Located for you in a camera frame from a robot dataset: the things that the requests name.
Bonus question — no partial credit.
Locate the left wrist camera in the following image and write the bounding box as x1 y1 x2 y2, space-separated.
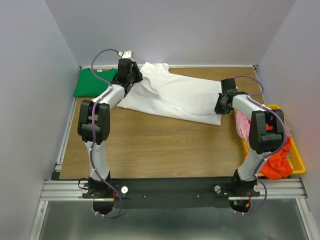
121 50 134 61

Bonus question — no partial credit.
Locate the white t-shirt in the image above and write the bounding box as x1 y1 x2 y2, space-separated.
117 62 222 126

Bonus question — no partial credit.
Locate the folded green t-shirt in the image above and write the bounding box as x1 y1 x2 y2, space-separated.
73 68 117 98

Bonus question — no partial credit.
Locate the aluminium frame rail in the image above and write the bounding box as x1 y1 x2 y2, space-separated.
40 178 308 201

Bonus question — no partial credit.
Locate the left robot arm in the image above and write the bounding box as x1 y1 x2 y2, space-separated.
77 58 143 198

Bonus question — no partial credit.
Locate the pink t-shirt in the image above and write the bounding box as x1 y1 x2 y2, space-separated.
235 111 251 143

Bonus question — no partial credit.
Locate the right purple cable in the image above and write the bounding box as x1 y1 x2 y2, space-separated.
232 75 286 216

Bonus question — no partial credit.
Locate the yellow plastic bin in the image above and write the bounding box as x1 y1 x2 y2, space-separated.
240 104 306 180

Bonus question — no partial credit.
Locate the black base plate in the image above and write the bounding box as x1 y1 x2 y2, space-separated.
78 177 260 209

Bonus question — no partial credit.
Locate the orange t-shirt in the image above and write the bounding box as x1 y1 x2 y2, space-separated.
260 124 293 180

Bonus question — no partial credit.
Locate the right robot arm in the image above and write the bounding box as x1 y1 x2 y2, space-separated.
214 78 287 197

